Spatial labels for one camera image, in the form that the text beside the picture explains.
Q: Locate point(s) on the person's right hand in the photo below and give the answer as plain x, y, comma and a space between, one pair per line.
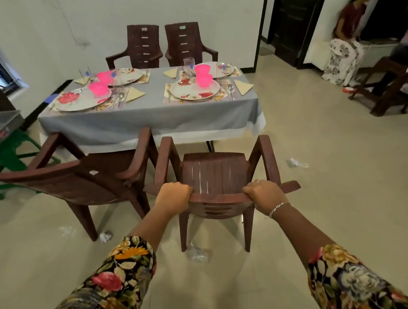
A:
264, 197

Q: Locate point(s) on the person's left hand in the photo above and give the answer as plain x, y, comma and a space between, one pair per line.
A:
171, 195

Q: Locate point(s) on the person's right thumb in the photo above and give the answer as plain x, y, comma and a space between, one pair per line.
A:
248, 194

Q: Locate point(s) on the person's left fingers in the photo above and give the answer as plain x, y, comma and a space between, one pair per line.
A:
175, 186

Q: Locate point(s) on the brown plastic armchair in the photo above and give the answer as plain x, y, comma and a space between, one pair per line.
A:
143, 42
88, 179
216, 173
183, 40

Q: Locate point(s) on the person's left forearm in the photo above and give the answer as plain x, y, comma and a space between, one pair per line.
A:
146, 231

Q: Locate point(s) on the person's right forearm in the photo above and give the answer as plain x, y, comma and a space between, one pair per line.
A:
305, 238

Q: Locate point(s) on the dark table leg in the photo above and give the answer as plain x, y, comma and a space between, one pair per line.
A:
210, 146

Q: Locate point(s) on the crumpled clear plastic wrapper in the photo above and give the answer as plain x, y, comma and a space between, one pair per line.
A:
198, 254
105, 236
296, 162

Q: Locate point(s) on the grey tablecloth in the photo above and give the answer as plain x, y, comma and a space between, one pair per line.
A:
158, 118

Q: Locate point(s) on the floral dinner plate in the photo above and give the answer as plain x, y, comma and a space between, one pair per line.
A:
78, 101
212, 69
190, 90
129, 76

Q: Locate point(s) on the floral placemat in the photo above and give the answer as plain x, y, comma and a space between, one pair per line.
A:
236, 72
105, 106
144, 78
221, 96

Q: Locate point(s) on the folded yellow napkin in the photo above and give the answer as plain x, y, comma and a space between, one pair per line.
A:
243, 86
171, 73
134, 94
81, 81

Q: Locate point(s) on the steel spoon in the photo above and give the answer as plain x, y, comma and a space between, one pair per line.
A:
230, 89
120, 98

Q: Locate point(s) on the pink plastic bowl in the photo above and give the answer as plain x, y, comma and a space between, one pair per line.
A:
202, 69
105, 77
99, 88
204, 80

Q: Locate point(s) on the clear drinking glass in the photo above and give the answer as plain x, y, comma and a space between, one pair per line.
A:
86, 75
222, 67
189, 67

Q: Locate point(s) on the red object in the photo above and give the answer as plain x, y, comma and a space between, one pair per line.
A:
348, 90

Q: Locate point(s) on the blue plastic object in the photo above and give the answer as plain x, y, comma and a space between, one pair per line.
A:
51, 98

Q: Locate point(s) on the white ledge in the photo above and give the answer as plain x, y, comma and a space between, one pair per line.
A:
318, 51

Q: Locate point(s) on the green plastic stool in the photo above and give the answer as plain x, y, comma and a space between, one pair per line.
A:
12, 147

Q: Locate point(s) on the dark wooden stool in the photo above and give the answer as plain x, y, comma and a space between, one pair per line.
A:
386, 86

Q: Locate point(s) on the dark wooden door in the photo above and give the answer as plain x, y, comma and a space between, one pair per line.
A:
294, 25

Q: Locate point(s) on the steel appliance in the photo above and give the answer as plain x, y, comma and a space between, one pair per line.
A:
2, 127

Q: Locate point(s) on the window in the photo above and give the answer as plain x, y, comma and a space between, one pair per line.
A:
1, 76

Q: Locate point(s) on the black door frame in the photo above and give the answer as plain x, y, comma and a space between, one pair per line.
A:
260, 30

